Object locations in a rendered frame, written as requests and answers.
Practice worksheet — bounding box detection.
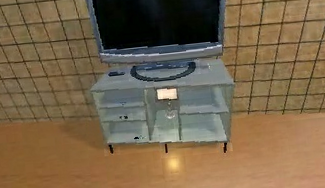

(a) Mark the pale grey television stand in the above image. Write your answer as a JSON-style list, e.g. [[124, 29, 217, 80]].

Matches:
[[88, 55, 242, 167]]

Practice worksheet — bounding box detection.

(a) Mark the black remote control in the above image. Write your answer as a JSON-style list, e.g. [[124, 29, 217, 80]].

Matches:
[[107, 70, 126, 79]]

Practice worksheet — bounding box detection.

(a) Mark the grey flat television set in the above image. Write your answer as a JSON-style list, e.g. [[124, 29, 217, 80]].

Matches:
[[83, 0, 239, 89]]

